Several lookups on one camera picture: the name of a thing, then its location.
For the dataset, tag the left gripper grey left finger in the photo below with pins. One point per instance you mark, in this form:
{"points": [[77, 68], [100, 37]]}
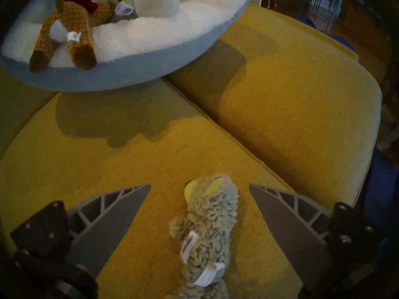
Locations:
{"points": [[99, 226]]}

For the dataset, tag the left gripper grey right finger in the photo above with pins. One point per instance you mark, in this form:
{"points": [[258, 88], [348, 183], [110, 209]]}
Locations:
{"points": [[296, 236]]}

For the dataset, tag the grey shaggy plush toy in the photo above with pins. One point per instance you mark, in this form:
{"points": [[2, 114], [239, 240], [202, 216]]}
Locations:
{"points": [[209, 233]]}

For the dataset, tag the crochet reindeer plush toy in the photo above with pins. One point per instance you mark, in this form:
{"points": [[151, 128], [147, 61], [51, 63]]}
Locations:
{"points": [[74, 24]]}

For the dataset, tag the green white leek plush toy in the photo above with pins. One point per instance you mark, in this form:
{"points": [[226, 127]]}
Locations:
{"points": [[156, 4]]}

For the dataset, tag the white blue dog bed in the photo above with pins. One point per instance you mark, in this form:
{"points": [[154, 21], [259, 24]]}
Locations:
{"points": [[149, 36]]}

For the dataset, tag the blue floor rug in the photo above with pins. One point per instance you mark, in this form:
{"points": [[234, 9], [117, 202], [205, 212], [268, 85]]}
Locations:
{"points": [[380, 192]]}

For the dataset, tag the yellow sofa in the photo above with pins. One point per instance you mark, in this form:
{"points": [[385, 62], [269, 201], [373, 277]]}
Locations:
{"points": [[296, 114]]}

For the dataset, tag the dark blue crumpled blanket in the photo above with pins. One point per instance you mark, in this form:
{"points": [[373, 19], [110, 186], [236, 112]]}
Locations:
{"points": [[330, 36]]}

